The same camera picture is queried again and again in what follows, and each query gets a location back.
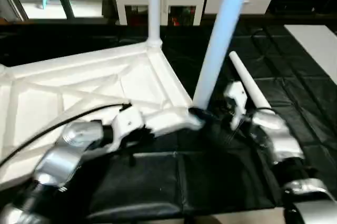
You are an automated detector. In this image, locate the white plastic table leg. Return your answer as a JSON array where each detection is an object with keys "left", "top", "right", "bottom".
[
  {"left": 146, "top": 0, "right": 164, "bottom": 49},
  {"left": 228, "top": 51, "right": 271, "bottom": 110},
  {"left": 189, "top": 0, "right": 255, "bottom": 115}
]

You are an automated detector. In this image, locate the white plastic table top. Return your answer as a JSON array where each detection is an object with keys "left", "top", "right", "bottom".
[{"left": 0, "top": 40, "right": 205, "bottom": 191}]

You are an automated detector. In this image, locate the black work mat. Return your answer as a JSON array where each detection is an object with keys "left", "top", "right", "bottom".
[{"left": 0, "top": 19, "right": 337, "bottom": 222}]

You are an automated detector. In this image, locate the white flat board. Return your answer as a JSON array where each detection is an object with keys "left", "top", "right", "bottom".
[{"left": 284, "top": 24, "right": 337, "bottom": 86}]

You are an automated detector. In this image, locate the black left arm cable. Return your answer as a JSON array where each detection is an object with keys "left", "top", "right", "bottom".
[{"left": 0, "top": 103, "right": 133, "bottom": 168}]

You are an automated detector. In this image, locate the white drawer unit with handle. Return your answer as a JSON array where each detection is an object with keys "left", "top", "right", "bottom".
[{"left": 204, "top": 0, "right": 276, "bottom": 16}]

